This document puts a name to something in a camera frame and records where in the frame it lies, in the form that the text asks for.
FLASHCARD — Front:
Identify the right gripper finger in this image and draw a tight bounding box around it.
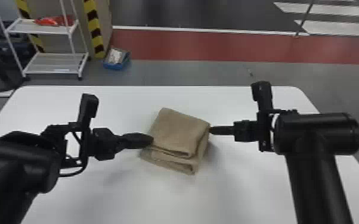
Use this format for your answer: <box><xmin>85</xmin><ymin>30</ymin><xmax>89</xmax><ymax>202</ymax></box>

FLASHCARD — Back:
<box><xmin>209</xmin><ymin>125</ymin><xmax>236</xmax><ymax>136</ymax></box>

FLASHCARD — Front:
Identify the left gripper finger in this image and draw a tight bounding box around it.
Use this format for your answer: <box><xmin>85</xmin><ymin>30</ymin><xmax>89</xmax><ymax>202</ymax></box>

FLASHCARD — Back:
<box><xmin>117</xmin><ymin>132</ymin><xmax>155</xmax><ymax>150</ymax></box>

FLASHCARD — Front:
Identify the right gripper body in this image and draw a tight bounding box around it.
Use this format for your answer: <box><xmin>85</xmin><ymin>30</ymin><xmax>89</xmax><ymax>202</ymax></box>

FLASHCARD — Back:
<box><xmin>233</xmin><ymin>119</ymin><xmax>261</xmax><ymax>144</ymax></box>

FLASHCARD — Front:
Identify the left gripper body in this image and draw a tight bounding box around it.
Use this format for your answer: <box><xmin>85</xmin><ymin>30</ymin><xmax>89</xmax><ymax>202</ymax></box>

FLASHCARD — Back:
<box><xmin>91</xmin><ymin>126</ymin><xmax>122</xmax><ymax>162</ymax></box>

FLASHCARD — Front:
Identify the beige towel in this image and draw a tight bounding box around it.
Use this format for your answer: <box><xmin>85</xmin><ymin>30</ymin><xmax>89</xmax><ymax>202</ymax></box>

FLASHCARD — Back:
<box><xmin>139</xmin><ymin>107</ymin><xmax>212</xmax><ymax>176</ymax></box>

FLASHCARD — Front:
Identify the blue basket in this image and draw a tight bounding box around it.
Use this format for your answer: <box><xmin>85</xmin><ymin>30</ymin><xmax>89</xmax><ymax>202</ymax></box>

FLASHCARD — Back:
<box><xmin>102</xmin><ymin>46</ymin><xmax>132</xmax><ymax>71</ymax></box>

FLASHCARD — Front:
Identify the white shelf trolley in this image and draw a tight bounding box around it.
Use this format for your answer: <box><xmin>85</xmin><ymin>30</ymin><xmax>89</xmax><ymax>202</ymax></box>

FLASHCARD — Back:
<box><xmin>0</xmin><ymin>0</ymin><xmax>90</xmax><ymax>80</ymax></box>

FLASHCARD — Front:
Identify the red snack packet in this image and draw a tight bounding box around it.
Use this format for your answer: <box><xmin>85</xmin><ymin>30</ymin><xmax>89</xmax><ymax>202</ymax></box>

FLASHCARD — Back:
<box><xmin>34</xmin><ymin>17</ymin><xmax>60</xmax><ymax>27</ymax></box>

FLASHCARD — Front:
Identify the black cable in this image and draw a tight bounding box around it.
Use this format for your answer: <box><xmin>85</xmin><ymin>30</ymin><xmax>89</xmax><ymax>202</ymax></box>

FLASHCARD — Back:
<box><xmin>58</xmin><ymin>130</ymin><xmax>90</xmax><ymax>178</ymax></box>

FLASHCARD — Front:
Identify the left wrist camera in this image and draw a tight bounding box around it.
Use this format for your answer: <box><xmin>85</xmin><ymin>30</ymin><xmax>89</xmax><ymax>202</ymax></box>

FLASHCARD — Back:
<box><xmin>77</xmin><ymin>93</ymin><xmax>100</xmax><ymax>130</ymax></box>

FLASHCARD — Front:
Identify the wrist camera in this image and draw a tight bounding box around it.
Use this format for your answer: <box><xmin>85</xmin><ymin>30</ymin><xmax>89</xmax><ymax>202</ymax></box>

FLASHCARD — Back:
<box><xmin>250</xmin><ymin>80</ymin><xmax>274</xmax><ymax>112</ymax></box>
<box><xmin>77</xmin><ymin>93</ymin><xmax>100</xmax><ymax>130</ymax></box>

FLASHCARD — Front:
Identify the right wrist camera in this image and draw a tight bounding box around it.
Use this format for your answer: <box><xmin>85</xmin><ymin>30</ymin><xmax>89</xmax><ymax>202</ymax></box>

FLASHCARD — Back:
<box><xmin>250</xmin><ymin>80</ymin><xmax>274</xmax><ymax>112</ymax></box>

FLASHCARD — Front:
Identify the yellow black striped post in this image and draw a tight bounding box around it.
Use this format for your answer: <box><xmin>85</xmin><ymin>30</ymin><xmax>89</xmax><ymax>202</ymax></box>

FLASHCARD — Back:
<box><xmin>16</xmin><ymin>0</ymin><xmax>47</xmax><ymax>54</ymax></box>
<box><xmin>83</xmin><ymin>0</ymin><xmax>107</xmax><ymax>60</ymax></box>

